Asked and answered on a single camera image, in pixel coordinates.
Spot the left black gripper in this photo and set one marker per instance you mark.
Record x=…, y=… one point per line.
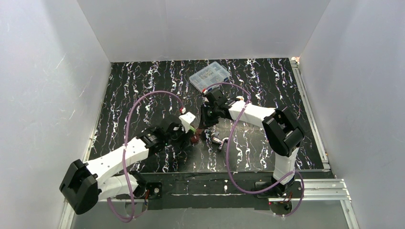
x=184, y=136

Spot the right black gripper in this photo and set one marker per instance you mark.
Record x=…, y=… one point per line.
x=207, y=114

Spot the red pill organizer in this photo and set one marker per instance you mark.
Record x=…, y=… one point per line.
x=196, y=137

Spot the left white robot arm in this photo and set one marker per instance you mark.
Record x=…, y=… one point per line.
x=86, y=183

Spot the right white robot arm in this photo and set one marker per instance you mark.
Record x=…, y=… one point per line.
x=283, y=131

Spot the chrome faucet tap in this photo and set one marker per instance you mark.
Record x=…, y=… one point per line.
x=220, y=142

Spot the clear plastic organizer box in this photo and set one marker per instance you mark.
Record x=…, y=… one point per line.
x=211, y=74

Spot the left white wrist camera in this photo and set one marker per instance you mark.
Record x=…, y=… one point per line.
x=186, y=118

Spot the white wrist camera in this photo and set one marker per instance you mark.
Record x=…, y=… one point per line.
x=208, y=97
x=186, y=118

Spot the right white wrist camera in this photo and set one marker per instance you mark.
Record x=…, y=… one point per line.
x=208, y=97

